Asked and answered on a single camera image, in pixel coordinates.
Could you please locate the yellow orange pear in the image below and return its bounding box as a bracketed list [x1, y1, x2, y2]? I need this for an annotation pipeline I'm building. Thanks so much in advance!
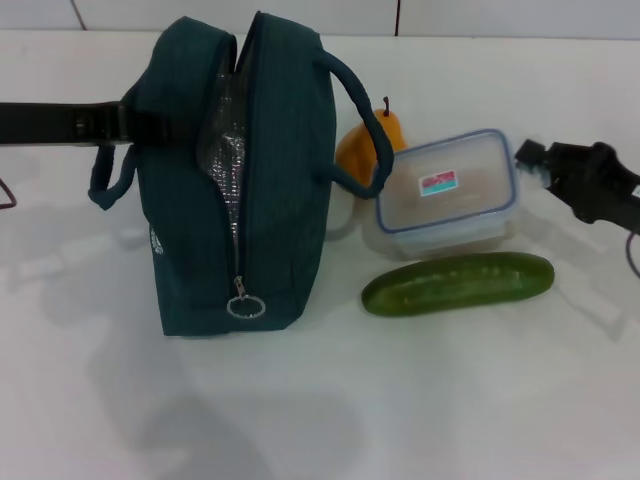
[333, 95, 407, 194]

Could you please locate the clear container with blue-rimmed lid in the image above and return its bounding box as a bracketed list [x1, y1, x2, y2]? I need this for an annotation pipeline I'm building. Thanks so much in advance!
[363, 128, 521, 262]

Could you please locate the dark teal insulated lunch bag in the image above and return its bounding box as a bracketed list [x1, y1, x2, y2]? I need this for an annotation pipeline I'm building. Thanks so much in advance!
[87, 9, 396, 344]

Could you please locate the green cucumber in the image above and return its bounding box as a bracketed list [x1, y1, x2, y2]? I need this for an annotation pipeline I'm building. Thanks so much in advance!
[360, 252, 555, 318]

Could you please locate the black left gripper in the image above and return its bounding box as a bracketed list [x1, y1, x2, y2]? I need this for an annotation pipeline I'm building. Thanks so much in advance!
[0, 101, 201, 149]

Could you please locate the right gripper dark cable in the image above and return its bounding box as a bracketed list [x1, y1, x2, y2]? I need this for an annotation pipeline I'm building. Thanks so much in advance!
[626, 229, 640, 279]

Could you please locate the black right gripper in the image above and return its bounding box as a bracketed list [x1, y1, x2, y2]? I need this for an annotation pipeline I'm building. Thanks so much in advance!
[514, 140, 640, 226]

